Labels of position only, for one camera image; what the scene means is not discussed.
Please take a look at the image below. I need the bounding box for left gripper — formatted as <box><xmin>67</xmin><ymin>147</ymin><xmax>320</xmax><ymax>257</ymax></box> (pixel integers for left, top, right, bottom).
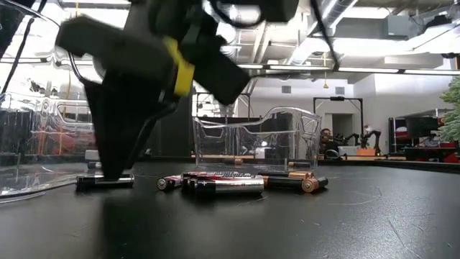
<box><xmin>124</xmin><ymin>0</ymin><xmax>252</xmax><ymax>106</ymax></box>

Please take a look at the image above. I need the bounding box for clear plastic bin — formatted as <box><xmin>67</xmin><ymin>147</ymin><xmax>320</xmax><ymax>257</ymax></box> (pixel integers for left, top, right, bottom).
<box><xmin>0</xmin><ymin>0</ymin><xmax>109</xmax><ymax>204</ymax></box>
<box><xmin>192</xmin><ymin>106</ymin><xmax>323</xmax><ymax>173</ymax></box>

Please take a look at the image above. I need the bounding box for black partition panel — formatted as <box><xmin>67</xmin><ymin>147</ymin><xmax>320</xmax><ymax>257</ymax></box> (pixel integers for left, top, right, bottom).
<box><xmin>143</xmin><ymin>95</ymin><xmax>195</xmax><ymax>158</ymax></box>

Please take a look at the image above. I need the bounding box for person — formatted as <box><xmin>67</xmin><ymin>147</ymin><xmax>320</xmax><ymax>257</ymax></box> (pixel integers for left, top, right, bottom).
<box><xmin>321</xmin><ymin>128</ymin><xmax>334</xmax><ymax>154</ymax></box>

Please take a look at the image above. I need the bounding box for long hanging light fixture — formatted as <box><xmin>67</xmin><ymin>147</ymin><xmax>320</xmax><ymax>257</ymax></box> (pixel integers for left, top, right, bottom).
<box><xmin>236</xmin><ymin>63</ymin><xmax>460</xmax><ymax>76</ymax></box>

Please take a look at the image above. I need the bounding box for wooden workbench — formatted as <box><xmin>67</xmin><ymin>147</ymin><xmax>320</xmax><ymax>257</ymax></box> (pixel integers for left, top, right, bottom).
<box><xmin>312</xmin><ymin>147</ymin><xmax>407</xmax><ymax>162</ymax></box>

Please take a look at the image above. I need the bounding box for black shelf unit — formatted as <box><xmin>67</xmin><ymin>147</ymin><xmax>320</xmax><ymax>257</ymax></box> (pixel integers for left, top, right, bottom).
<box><xmin>387</xmin><ymin>109</ymin><xmax>459</xmax><ymax>163</ymax></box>

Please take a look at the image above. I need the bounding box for green artificial potted plant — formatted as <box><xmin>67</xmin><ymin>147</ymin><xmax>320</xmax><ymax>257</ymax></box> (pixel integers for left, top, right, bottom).
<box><xmin>437</xmin><ymin>76</ymin><xmax>460</xmax><ymax>144</ymax></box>

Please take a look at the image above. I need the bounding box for silver ceiling air duct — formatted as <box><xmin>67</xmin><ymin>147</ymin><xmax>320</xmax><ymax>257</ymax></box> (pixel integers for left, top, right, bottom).
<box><xmin>287</xmin><ymin>0</ymin><xmax>359</xmax><ymax>68</ymax></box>

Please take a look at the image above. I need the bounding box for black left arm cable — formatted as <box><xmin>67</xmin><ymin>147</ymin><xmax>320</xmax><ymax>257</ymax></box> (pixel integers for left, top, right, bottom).
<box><xmin>310</xmin><ymin>0</ymin><xmax>341</xmax><ymax>71</ymax></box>

